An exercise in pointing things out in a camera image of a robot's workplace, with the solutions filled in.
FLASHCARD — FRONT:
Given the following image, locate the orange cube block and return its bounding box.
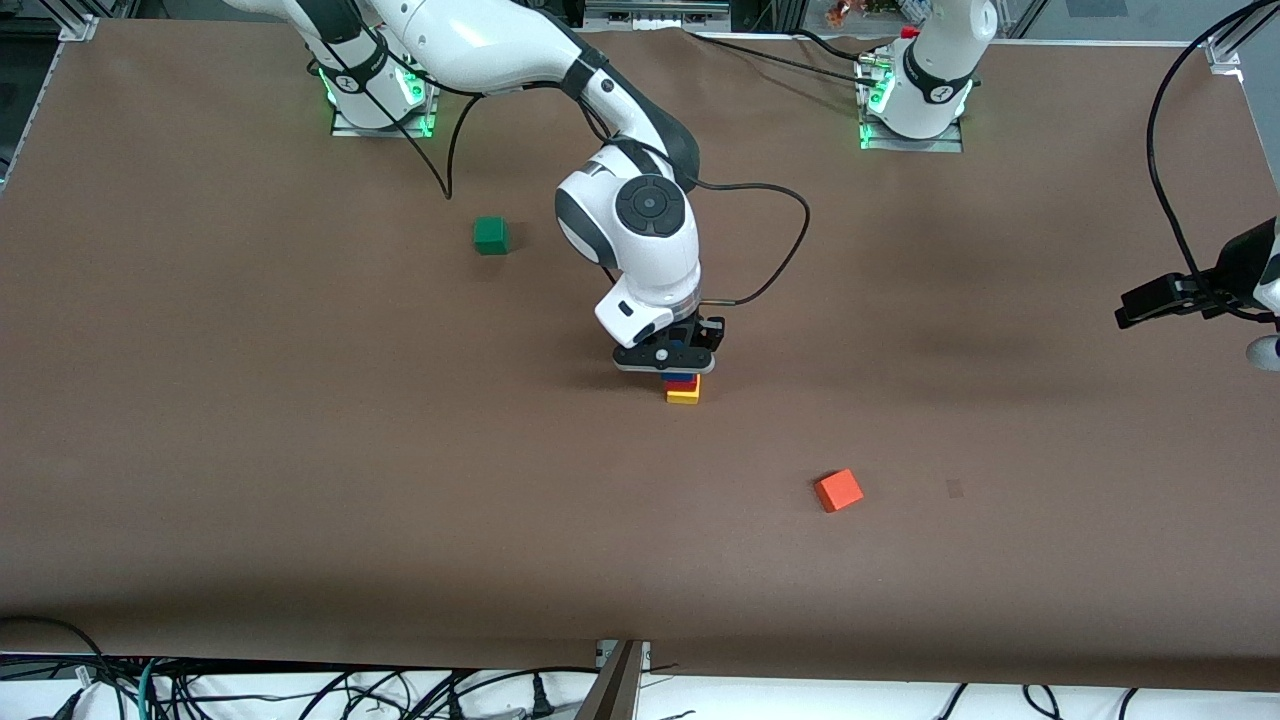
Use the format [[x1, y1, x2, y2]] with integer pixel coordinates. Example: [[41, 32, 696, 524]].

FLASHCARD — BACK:
[[814, 468, 865, 513]]

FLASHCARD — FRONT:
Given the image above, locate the brown table cover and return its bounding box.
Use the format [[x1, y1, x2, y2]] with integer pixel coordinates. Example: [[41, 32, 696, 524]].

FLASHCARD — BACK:
[[0, 18, 1280, 691]]

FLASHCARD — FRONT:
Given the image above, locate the dark metal bar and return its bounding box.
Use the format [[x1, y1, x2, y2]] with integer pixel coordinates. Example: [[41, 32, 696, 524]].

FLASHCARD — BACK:
[[575, 642, 643, 720]]

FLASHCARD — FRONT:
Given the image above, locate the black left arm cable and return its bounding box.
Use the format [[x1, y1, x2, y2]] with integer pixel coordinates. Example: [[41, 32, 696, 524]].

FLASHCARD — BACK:
[[1147, 0, 1280, 323]]

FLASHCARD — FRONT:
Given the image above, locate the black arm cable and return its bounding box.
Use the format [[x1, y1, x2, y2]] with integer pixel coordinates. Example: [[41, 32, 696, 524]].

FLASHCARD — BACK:
[[443, 88, 811, 307], [1147, 0, 1280, 323]]

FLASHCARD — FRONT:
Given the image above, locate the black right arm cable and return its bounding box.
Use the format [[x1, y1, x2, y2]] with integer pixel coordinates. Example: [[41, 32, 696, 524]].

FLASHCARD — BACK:
[[443, 88, 811, 307]]

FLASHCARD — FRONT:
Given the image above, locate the aluminium frame corner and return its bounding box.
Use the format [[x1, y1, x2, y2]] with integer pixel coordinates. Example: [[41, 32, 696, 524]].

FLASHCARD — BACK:
[[1205, 0, 1280, 73], [55, 0, 101, 43]]

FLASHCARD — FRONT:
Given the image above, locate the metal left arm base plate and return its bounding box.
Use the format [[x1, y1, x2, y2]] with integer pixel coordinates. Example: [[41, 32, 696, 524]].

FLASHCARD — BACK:
[[858, 55, 966, 153]]

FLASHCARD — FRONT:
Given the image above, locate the black base cable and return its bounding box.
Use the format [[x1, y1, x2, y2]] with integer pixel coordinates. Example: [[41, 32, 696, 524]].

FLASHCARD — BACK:
[[685, 28, 887, 87]]

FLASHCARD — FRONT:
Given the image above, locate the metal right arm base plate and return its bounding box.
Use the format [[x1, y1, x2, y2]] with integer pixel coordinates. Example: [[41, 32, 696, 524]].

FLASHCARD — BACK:
[[330, 60, 442, 139]]

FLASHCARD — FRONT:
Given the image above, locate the black looped cable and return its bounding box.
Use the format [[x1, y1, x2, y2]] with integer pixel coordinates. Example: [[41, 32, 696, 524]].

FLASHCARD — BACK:
[[0, 616, 107, 691]]

